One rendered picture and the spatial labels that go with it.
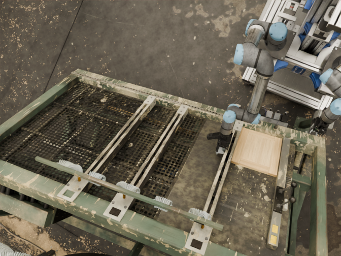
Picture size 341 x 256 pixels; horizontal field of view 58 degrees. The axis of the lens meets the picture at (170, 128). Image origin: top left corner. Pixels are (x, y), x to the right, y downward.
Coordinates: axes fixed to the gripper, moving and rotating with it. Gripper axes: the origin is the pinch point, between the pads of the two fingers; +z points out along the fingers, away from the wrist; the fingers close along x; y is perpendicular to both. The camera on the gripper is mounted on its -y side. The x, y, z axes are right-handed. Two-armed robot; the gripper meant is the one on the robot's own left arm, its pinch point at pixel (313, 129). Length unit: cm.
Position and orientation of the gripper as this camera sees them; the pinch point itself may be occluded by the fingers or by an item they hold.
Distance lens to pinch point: 203.0
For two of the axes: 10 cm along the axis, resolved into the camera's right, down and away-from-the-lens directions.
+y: -4.9, 7.9, -3.5
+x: 8.7, 4.5, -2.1
